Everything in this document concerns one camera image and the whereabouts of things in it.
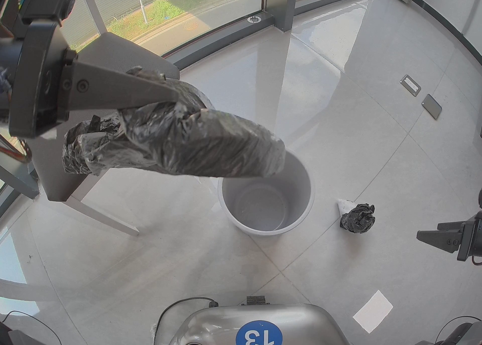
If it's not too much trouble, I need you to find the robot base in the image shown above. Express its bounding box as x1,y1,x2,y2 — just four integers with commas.
154,294,352,345

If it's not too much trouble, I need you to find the grey chair with white legs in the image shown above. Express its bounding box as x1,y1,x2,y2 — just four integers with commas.
28,0,182,237

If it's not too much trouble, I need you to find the black plastic bag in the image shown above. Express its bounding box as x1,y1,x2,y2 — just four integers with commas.
62,67,286,178

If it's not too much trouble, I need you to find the white trash bin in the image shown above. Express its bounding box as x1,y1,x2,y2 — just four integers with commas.
218,148,315,237

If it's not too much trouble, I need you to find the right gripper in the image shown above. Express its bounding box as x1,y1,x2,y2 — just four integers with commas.
416,211,482,263

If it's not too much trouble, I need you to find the black cable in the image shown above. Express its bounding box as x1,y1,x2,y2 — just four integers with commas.
155,297,220,336

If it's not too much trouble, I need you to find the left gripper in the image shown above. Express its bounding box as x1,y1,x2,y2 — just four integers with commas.
0,21,180,139

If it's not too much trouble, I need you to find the crumpled white paper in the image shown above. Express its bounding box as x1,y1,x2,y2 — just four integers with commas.
337,198,356,220

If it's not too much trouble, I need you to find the crumpled black plastic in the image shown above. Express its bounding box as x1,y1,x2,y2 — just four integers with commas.
340,203,376,235

